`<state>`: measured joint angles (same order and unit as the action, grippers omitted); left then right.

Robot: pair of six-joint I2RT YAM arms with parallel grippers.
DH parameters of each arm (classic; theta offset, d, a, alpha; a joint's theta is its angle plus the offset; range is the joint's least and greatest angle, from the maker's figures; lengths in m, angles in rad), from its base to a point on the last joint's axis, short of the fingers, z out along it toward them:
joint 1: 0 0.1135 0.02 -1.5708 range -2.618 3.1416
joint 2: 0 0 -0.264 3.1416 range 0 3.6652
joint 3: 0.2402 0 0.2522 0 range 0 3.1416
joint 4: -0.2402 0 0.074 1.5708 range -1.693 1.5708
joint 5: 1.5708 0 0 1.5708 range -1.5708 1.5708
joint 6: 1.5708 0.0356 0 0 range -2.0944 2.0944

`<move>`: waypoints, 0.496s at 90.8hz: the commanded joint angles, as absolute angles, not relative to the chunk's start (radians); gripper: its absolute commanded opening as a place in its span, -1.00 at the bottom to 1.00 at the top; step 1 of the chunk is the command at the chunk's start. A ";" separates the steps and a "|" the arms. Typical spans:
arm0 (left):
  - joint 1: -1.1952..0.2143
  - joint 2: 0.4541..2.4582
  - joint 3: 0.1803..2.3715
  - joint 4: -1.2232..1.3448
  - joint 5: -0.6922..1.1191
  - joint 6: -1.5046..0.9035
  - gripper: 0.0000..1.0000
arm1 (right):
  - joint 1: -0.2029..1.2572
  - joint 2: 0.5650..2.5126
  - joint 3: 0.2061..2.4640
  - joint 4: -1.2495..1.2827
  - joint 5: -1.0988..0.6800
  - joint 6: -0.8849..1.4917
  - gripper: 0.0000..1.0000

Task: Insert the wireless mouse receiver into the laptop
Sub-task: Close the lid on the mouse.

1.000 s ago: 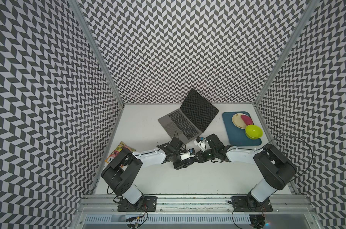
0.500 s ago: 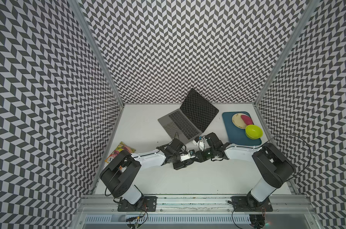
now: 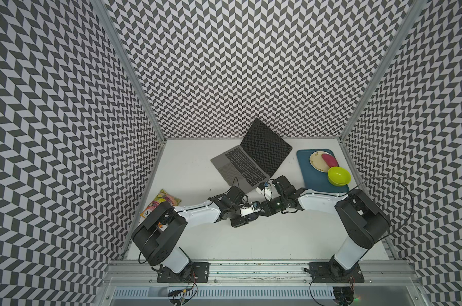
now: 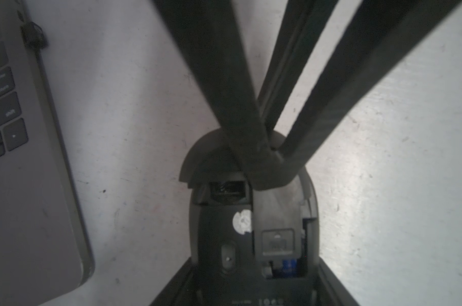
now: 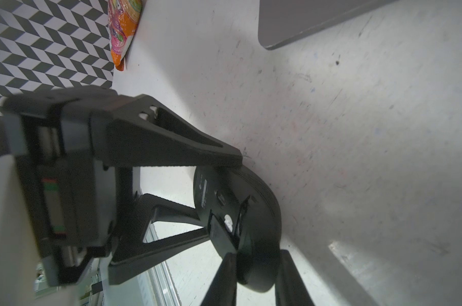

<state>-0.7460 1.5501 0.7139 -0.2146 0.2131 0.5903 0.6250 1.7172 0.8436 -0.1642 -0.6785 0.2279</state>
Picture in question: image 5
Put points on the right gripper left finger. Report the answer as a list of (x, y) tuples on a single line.
[(223, 289)]

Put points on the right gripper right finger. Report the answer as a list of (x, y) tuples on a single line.
[(290, 290)]

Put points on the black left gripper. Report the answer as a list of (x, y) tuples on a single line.
[(62, 183)]

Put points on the black wireless mouse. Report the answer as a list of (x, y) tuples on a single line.
[(243, 217)]

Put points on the grey laptop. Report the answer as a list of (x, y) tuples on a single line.
[(284, 22)]

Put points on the Fox's candy bag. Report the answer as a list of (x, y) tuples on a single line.
[(123, 21)]

